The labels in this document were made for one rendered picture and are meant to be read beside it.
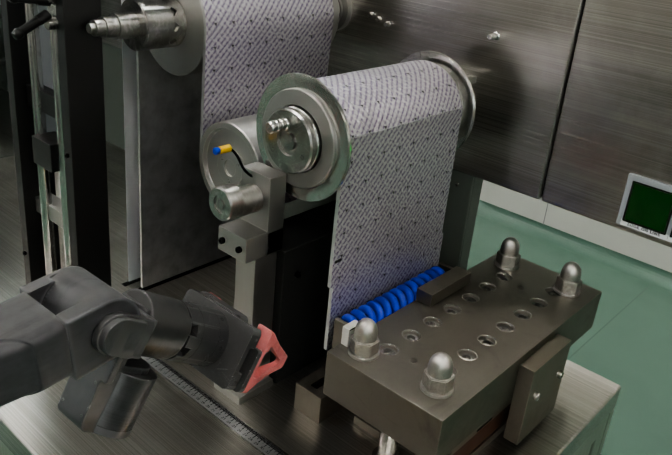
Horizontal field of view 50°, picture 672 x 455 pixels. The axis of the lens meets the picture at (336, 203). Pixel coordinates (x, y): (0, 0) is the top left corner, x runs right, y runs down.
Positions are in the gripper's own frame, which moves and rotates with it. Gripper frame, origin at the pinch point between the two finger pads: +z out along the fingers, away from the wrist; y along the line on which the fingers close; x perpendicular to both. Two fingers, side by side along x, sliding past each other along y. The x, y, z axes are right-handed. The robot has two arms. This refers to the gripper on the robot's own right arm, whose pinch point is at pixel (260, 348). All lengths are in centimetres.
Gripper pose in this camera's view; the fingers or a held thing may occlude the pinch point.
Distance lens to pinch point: 81.9
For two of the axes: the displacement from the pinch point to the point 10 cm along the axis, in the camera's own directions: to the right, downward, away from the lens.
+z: 5.1, 2.9, 8.1
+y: 7.4, 3.3, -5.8
